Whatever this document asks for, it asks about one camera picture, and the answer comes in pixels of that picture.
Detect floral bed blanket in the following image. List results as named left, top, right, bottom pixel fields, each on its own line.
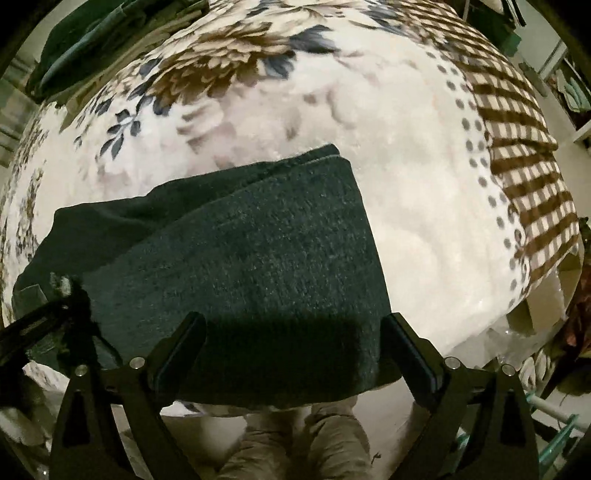
left=1, top=1, right=580, bottom=352

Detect dark blue jeans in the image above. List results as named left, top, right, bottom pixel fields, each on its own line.
left=11, top=145, right=401, bottom=408

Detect white wardrobe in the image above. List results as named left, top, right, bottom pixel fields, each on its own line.
left=515, top=0, right=590, bottom=148

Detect person legs beige trousers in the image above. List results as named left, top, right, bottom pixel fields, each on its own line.
left=217, top=396, right=373, bottom=479

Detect open cardboard box floor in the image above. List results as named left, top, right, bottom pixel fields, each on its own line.
left=507, top=253, right=583, bottom=336

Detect folded blue jeans stack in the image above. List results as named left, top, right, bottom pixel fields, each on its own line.
left=26, top=1, right=209, bottom=102

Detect grey green curtain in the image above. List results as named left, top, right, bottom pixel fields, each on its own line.
left=0, top=55, right=40, bottom=167

